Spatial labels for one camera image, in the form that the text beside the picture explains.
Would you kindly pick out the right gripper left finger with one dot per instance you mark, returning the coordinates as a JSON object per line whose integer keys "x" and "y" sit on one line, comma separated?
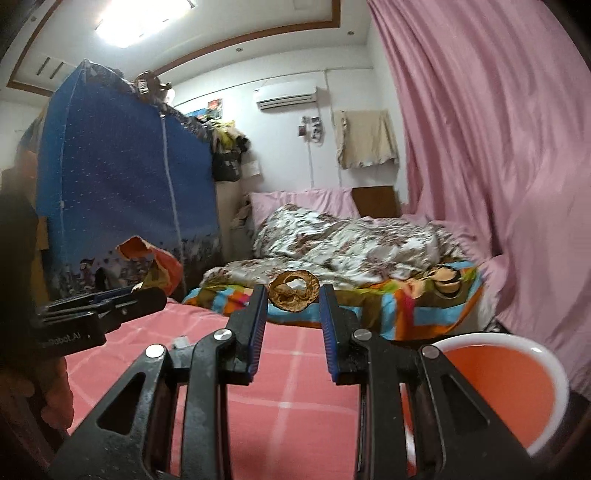
{"x": 128, "y": 434}

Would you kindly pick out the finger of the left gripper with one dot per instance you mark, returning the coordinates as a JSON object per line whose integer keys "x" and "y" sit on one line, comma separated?
{"x": 151, "y": 300}
{"x": 83, "y": 299}

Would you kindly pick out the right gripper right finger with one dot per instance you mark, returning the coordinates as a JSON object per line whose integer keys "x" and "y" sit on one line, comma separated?
{"x": 356, "y": 356}

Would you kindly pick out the orange snack wrapper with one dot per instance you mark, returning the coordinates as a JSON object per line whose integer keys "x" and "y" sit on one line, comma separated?
{"x": 164, "y": 272}

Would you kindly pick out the brown dried peel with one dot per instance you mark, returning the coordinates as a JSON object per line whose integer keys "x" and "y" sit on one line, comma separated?
{"x": 294, "y": 291}

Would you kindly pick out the white ointment tube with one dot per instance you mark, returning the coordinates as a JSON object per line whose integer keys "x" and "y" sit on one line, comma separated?
{"x": 180, "y": 342}

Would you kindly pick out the orange white trash bin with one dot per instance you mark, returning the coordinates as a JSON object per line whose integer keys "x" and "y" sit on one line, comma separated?
{"x": 503, "y": 392}

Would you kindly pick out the person's left hand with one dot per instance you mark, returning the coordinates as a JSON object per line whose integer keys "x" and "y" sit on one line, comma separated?
{"x": 58, "y": 411}

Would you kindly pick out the grey bedside cabinet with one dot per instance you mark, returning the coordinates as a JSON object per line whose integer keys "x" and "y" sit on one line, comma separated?
{"x": 241, "y": 238}

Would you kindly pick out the blue fabric wardrobe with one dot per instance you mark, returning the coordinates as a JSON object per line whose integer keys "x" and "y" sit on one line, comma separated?
{"x": 111, "y": 167}

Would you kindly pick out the colourful cartoon bedsheet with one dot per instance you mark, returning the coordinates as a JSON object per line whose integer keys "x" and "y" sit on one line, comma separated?
{"x": 433, "y": 304}

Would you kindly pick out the floral white brown duvet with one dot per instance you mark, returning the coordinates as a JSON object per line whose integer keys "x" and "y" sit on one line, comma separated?
{"x": 347, "y": 253}

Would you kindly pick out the pink plaid blanket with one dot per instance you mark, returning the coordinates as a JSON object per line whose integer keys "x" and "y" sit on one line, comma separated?
{"x": 292, "y": 422}

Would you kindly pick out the hanging bags and clothes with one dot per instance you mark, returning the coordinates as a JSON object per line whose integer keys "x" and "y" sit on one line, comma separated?
{"x": 227, "y": 143}

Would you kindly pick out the pink pillow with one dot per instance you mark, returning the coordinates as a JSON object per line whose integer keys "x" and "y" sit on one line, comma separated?
{"x": 337, "y": 202}

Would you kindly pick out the wooden headboard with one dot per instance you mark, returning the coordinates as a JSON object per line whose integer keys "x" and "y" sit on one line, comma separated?
{"x": 377, "y": 201}

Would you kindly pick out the white air conditioner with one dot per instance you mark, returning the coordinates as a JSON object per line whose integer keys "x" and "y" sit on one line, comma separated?
{"x": 272, "y": 99}

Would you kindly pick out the beige hanging towel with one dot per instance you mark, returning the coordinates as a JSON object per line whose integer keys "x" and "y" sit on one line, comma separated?
{"x": 364, "y": 138}

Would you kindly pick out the pink curtain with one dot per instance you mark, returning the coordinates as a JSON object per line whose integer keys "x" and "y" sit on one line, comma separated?
{"x": 495, "y": 99}

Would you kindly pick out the wall socket with charger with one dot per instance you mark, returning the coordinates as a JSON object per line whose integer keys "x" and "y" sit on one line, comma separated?
{"x": 311, "y": 129}

